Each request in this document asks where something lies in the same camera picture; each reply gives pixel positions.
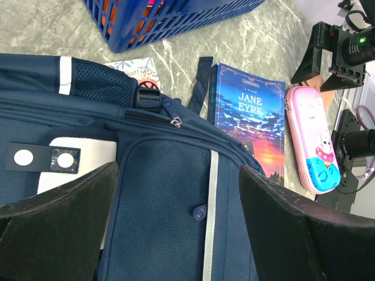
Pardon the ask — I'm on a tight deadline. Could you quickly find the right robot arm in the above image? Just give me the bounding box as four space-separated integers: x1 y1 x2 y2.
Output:
285 1 374 212

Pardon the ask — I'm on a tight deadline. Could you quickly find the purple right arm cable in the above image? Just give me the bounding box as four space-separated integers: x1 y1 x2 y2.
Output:
356 104 375 129

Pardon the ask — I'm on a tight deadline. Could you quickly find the blue plastic basket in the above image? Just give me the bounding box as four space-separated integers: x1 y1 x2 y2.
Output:
83 0 263 53

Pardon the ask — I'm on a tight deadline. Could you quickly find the pink cartoon pencil case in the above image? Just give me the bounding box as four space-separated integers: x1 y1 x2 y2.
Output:
285 86 341 195

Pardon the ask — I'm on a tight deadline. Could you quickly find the brown leather notebook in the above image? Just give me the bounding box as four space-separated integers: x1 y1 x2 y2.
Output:
303 75 325 91

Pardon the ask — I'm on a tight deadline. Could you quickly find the Little Women floral book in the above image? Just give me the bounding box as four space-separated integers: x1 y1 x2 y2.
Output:
105 57 162 91

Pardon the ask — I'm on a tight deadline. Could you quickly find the Jane Eyre blue book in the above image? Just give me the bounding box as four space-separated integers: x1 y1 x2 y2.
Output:
207 63 286 185

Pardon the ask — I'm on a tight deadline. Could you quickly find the navy blue student backpack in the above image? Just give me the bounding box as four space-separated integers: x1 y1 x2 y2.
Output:
1 54 262 280

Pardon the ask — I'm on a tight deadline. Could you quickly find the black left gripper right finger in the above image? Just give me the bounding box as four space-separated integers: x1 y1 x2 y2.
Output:
238 166 374 280

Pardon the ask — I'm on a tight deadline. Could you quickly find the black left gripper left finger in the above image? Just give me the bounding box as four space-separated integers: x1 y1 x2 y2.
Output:
1 162 118 280

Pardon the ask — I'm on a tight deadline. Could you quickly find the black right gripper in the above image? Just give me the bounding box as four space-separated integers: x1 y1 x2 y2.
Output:
291 1 374 92

